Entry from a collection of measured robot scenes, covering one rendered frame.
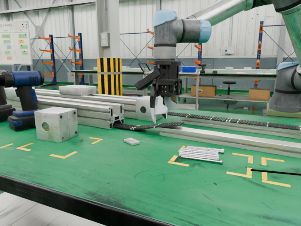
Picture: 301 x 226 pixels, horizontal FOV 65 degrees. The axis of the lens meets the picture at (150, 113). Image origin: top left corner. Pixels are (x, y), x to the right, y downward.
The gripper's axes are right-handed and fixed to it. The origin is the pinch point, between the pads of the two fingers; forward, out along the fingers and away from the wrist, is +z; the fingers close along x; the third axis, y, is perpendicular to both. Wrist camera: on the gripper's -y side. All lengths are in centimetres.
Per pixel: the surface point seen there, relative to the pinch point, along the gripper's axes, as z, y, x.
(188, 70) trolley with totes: -7, -95, 294
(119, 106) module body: -2.0, -18.6, 2.3
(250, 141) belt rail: 3.0, 31.0, -2.0
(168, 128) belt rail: 2.9, 4.7, -1.9
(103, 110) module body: -1.3, -20.9, -4.9
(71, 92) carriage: -4, -57, 14
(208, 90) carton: 47, -110, 482
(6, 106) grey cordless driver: 0, -68, -14
